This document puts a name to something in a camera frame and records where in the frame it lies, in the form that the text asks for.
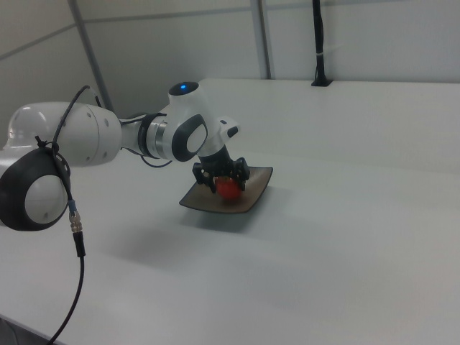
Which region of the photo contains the black cable with metal connector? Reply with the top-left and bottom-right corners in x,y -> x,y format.
33,85 -> 105,345

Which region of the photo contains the black camera stand pole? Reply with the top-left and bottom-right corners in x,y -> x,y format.
310,0 -> 334,88

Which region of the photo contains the grey partition post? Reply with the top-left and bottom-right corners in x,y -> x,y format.
250,0 -> 272,81
67,0 -> 116,113

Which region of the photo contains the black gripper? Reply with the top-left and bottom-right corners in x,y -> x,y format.
191,142 -> 252,196

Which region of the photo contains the red apple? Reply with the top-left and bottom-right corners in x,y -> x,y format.
214,177 -> 242,201

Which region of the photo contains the square brown ceramic plate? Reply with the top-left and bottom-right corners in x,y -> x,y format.
178,165 -> 276,216

